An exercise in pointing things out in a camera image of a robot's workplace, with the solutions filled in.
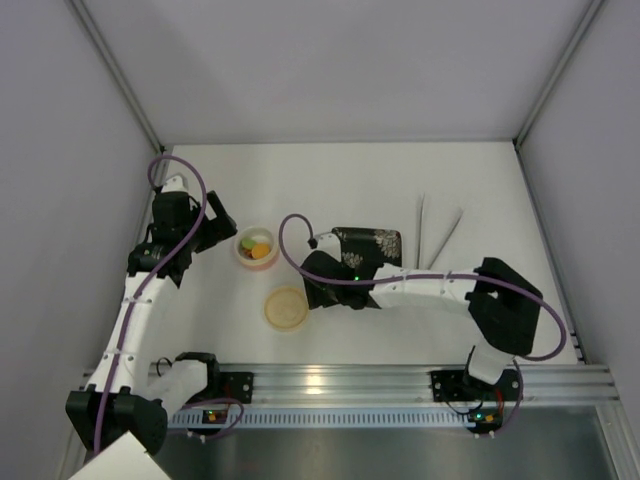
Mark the cream round lunch bowl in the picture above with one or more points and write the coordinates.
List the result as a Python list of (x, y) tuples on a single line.
[(243, 256)]

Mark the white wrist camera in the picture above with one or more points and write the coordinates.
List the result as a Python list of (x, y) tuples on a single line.
[(175, 183), (327, 242)]

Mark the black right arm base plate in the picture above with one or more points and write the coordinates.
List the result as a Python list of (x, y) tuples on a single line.
[(456, 385)]

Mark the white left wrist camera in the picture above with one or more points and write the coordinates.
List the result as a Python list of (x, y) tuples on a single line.
[(175, 183)]

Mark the cream round lunch box lid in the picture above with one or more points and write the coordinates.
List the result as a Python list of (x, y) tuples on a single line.
[(285, 309)]

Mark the grey slotted cable duct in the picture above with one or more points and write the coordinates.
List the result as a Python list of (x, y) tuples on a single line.
[(291, 418)]

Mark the right small circuit board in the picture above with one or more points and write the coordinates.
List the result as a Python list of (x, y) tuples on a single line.
[(484, 422)]

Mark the stainless steel tongs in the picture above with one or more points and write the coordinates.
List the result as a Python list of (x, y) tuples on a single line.
[(437, 219)]

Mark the left small circuit board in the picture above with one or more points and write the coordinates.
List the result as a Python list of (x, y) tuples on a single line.
[(215, 416)]

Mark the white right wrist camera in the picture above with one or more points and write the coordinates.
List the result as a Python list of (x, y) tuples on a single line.
[(327, 242)]

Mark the aluminium mounting rail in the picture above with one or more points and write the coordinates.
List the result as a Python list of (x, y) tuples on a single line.
[(410, 385)]

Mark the small circuit board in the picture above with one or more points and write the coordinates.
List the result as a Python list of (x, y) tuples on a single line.
[(215, 416), (484, 422)]

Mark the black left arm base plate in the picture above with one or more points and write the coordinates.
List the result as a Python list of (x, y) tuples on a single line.
[(237, 385)]

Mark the green round food piece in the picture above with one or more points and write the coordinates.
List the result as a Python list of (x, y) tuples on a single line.
[(247, 243)]

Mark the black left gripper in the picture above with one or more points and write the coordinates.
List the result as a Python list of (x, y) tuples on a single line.
[(218, 220)]

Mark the white box corner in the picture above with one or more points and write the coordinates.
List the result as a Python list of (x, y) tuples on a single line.
[(125, 459)]

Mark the yellow round biscuit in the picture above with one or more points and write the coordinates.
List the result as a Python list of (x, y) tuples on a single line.
[(260, 251)]

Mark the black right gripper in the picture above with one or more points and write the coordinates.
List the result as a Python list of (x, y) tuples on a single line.
[(316, 292)]

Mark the left aluminium frame post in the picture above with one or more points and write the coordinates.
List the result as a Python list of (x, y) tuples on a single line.
[(92, 31)]

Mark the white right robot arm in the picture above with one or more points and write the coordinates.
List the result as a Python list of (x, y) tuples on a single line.
[(501, 303)]

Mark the black floral rectangular plate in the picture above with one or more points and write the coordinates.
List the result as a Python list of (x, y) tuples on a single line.
[(360, 245)]

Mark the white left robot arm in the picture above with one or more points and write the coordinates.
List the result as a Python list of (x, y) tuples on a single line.
[(120, 397)]

